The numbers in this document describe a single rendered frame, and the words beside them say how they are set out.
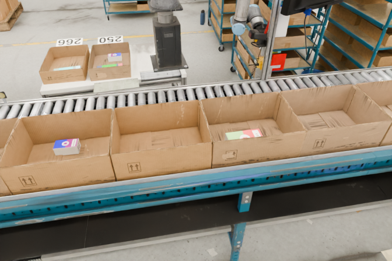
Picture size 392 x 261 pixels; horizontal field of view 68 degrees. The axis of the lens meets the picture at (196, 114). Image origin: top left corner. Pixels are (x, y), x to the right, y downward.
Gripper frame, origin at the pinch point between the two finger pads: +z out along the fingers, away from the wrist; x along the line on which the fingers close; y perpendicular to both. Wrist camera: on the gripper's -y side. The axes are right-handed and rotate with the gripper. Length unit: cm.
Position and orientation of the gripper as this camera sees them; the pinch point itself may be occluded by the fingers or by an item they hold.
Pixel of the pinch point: (265, 48)
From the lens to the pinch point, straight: 208.3
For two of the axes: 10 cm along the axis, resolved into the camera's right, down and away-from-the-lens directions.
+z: 1.5, 9.2, -3.5
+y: -0.8, 3.7, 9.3
